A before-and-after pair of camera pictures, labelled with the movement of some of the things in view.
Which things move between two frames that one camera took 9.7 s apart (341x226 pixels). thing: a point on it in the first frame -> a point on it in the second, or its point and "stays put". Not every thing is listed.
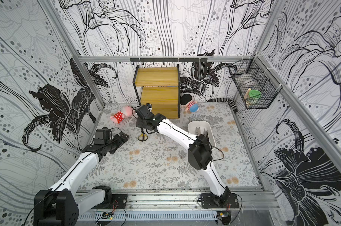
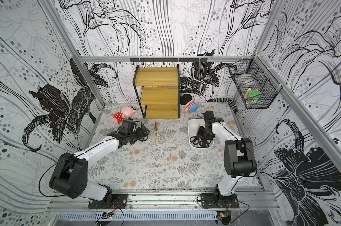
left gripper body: [113, 144] -> [137, 135]
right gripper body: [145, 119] -> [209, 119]
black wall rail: [168, 60] stays put
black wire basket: [257, 86] stays put
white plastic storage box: [203, 125] stays put
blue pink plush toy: [192, 107] stays put
